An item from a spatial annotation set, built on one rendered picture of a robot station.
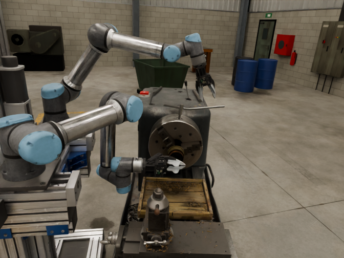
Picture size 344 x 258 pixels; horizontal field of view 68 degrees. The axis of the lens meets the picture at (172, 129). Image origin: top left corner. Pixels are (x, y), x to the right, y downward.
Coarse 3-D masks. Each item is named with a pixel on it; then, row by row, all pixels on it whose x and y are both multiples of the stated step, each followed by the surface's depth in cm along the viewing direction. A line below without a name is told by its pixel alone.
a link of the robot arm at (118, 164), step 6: (114, 162) 124; (120, 162) 124; (126, 162) 124; (132, 162) 124; (114, 168) 124; (120, 168) 124; (126, 168) 124; (132, 168) 124; (120, 174) 125; (126, 174) 126
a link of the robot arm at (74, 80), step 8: (104, 24) 130; (88, 48) 139; (96, 48) 136; (104, 48) 137; (88, 56) 140; (96, 56) 140; (80, 64) 142; (88, 64) 142; (72, 72) 145; (80, 72) 144; (88, 72) 146; (64, 80) 146; (72, 80) 146; (80, 80) 147; (72, 88) 147; (80, 88) 151; (72, 96) 150
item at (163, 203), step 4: (152, 196) 93; (164, 196) 93; (148, 200) 93; (152, 200) 91; (156, 200) 91; (160, 200) 91; (164, 200) 92; (148, 204) 92; (152, 204) 91; (160, 204) 90; (164, 204) 91; (152, 208) 90; (160, 208) 90; (164, 208) 91
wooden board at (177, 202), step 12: (144, 180) 145; (156, 180) 148; (168, 180) 148; (180, 180) 149; (192, 180) 149; (204, 180) 148; (144, 192) 138; (168, 192) 139; (180, 192) 140; (192, 192) 140; (204, 192) 140; (144, 204) 129; (180, 204) 130; (192, 204) 131; (204, 204) 131; (144, 216) 122; (180, 216) 123; (192, 216) 123; (204, 216) 123
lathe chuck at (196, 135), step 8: (160, 120) 150; (168, 120) 144; (176, 120) 142; (184, 120) 145; (152, 128) 152; (168, 128) 143; (176, 128) 143; (184, 128) 143; (192, 128) 143; (152, 136) 145; (176, 136) 145; (184, 136) 145; (192, 136) 145; (200, 136) 145; (152, 144) 147; (160, 144) 147; (152, 152) 149; (160, 152) 149; (192, 152) 149; (200, 152) 149; (184, 160) 151; (192, 160) 151; (184, 168) 153
